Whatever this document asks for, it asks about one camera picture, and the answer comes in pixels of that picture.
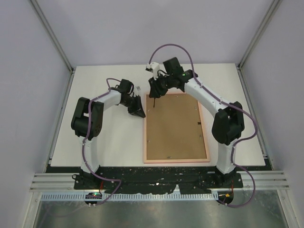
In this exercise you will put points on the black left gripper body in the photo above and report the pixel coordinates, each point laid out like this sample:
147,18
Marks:
133,103

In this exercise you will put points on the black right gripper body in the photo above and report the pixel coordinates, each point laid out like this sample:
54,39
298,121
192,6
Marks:
160,85

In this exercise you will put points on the pink picture frame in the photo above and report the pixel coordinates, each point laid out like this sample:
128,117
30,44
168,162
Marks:
145,133

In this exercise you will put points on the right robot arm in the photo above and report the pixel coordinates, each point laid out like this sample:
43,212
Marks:
228,123

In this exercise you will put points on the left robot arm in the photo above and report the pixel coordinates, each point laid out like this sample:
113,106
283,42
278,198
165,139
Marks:
87,122

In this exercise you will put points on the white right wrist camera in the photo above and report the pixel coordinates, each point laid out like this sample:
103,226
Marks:
153,67

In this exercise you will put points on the brown frame backing board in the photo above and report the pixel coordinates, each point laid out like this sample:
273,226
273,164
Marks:
175,128

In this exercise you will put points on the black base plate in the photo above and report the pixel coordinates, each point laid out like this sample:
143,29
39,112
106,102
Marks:
156,180

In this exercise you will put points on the slotted cable duct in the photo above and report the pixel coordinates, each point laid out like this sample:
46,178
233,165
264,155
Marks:
93,196

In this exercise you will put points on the left aluminium frame post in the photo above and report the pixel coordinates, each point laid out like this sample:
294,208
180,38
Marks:
46,25

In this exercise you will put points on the aluminium frame post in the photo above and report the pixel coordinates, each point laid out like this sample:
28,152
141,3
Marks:
46,25
272,9

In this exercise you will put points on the right aluminium frame post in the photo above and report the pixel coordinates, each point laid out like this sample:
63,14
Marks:
272,9

